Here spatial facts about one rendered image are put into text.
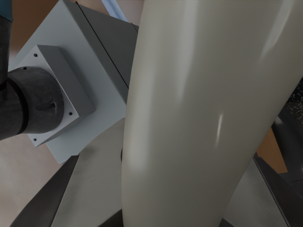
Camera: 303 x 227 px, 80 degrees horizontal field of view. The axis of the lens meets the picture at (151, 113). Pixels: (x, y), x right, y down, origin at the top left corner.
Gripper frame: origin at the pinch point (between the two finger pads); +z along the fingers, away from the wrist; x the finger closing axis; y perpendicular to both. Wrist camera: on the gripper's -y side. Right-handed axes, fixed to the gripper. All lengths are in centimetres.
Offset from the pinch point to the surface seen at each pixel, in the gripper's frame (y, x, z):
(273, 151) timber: 65, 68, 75
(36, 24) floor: -1, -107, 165
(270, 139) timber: 59, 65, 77
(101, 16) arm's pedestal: -7, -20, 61
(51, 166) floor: 143, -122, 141
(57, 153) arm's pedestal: 38, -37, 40
